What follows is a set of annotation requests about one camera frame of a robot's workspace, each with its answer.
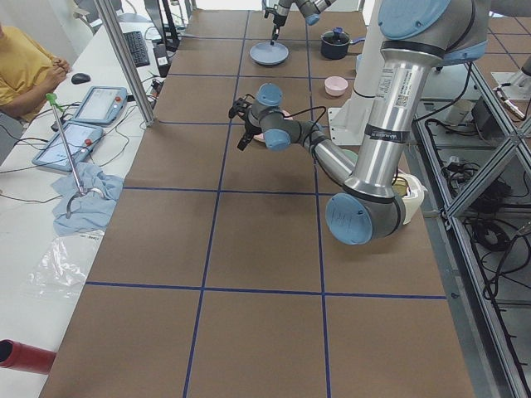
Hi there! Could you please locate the glass pot lid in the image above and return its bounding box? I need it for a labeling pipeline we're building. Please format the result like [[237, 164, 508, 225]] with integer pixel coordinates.
[[321, 27, 350, 46]]

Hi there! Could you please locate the clear plastic bag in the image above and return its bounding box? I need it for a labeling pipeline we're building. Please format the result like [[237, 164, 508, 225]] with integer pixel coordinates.
[[22, 231, 105, 303]]

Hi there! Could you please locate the light blue cup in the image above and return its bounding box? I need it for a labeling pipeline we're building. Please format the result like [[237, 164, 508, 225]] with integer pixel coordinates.
[[355, 54, 363, 73]]

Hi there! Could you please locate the teach pendant far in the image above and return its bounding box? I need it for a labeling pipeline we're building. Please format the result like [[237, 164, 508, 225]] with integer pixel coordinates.
[[72, 86, 128, 126]]

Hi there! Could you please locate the light blue cloth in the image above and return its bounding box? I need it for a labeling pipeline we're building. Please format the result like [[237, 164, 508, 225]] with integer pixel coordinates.
[[51, 163, 124, 236]]

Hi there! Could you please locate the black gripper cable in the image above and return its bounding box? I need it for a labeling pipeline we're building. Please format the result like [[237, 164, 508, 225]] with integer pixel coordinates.
[[285, 105, 329, 146]]

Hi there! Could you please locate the person in yellow shirt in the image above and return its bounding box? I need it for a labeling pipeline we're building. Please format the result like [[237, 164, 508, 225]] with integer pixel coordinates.
[[1, 26, 71, 123]]

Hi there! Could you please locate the green handled grabber stick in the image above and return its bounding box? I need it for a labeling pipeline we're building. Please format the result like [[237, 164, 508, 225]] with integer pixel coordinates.
[[46, 93, 105, 219]]

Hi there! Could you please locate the cream toaster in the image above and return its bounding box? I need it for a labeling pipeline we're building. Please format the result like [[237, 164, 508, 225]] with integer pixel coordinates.
[[392, 172, 427, 225]]

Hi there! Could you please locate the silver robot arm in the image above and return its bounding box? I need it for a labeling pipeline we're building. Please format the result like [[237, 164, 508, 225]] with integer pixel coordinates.
[[228, 1, 491, 245], [262, 0, 335, 46]]

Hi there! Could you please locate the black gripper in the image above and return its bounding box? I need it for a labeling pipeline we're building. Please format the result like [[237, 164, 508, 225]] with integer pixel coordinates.
[[228, 94, 260, 150], [263, 3, 289, 46]]

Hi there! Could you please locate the red cylinder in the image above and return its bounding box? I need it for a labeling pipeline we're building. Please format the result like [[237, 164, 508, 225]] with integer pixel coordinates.
[[1, 339, 56, 375]]

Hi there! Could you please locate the pink plate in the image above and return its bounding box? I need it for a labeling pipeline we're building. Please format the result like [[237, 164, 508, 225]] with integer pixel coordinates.
[[253, 109, 293, 143]]

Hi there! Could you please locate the black computer mouse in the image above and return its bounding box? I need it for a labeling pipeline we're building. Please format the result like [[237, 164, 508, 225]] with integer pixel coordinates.
[[71, 73, 91, 85]]

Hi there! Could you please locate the aluminium frame post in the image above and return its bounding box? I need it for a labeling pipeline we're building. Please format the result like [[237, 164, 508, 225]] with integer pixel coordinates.
[[95, 0, 154, 127]]

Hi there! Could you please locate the green bowl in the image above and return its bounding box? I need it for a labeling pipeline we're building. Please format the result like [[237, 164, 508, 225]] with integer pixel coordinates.
[[343, 149, 358, 163]]

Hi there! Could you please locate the light blue plate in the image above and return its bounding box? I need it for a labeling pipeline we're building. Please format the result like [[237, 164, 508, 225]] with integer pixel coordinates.
[[250, 42, 289, 66]]

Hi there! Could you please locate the black keyboard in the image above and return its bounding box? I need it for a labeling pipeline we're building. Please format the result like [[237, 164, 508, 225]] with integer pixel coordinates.
[[123, 31, 150, 67]]

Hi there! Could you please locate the pink bowl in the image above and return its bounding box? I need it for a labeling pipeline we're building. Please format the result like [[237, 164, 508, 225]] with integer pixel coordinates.
[[324, 75, 348, 97]]

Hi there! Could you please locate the dark blue pot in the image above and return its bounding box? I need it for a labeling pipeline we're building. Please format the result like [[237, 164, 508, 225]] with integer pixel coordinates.
[[320, 36, 365, 61]]

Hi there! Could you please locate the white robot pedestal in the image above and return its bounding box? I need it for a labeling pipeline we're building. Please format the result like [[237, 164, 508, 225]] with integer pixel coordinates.
[[329, 22, 384, 146]]

